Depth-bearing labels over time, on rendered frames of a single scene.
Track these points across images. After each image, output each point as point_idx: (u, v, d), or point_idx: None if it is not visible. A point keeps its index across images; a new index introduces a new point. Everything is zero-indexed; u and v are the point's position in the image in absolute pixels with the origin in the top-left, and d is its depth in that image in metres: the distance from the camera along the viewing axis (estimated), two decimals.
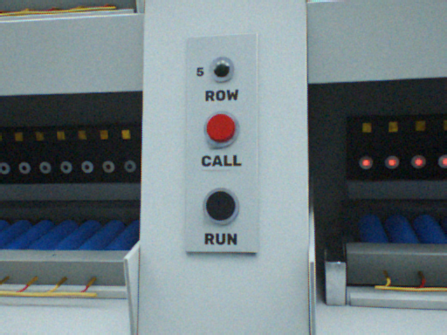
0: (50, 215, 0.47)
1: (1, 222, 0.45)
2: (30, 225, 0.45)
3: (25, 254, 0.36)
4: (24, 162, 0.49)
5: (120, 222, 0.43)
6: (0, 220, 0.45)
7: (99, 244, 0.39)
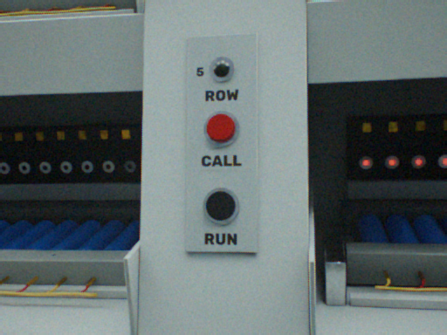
0: (50, 215, 0.47)
1: (1, 222, 0.45)
2: (30, 225, 0.45)
3: (25, 254, 0.36)
4: (24, 162, 0.49)
5: (120, 222, 0.43)
6: (0, 220, 0.45)
7: (99, 244, 0.39)
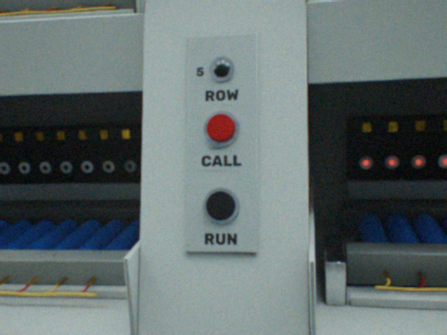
0: (50, 215, 0.47)
1: (1, 222, 0.45)
2: (30, 225, 0.45)
3: (25, 254, 0.36)
4: (24, 162, 0.49)
5: (120, 222, 0.43)
6: (0, 220, 0.45)
7: (99, 244, 0.39)
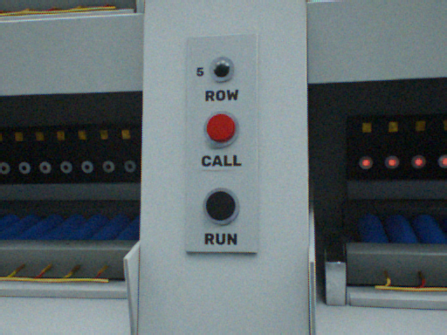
0: (50, 215, 0.47)
1: (11, 215, 0.46)
2: (39, 219, 0.46)
3: (40, 243, 0.38)
4: (24, 162, 0.49)
5: (126, 216, 0.45)
6: (10, 214, 0.47)
7: (106, 236, 0.40)
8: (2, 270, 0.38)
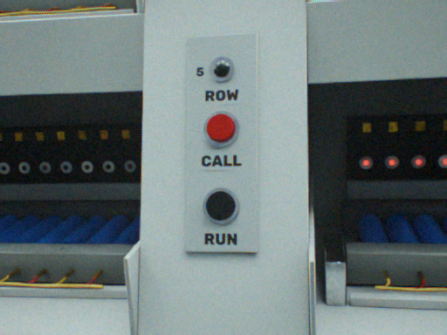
0: (50, 215, 0.47)
1: (10, 216, 0.46)
2: (37, 220, 0.46)
3: (35, 247, 0.37)
4: (24, 162, 0.49)
5: (124, 218, 0.44)
6: (9, 215, 0.46)
7: (105, 238, 0.40)
8: None
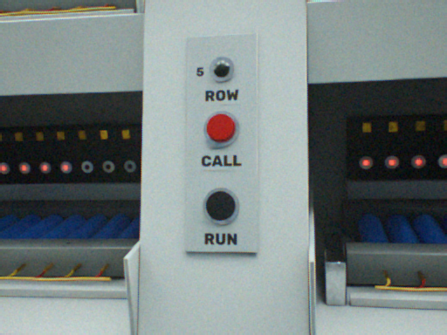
0: (50, 215, 0.47)
1: (10, 215, 0.46)
2: (38, 219, 0.46)
3: (41, 242, 0.38)
4: (24, 162, 0.49)
5: (126, 216, 0.45)
6: (10, 214, 0.47)
7: (107, 236, 0.40)
8: (3, 270, 0.38)
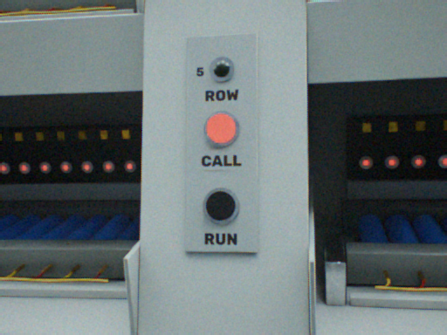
0: (50, 215, 0.47)
1: (10, 215, 0.46)
2: (38, 219, 0.46)
3: (40, 243, 0.38)
4: (24, 162, 0.49)
5: (126, 216, 0.45)
6: (10, 214, 0.47)
7: (107, 236, 0.40)
8: (2, 270, 0.38)
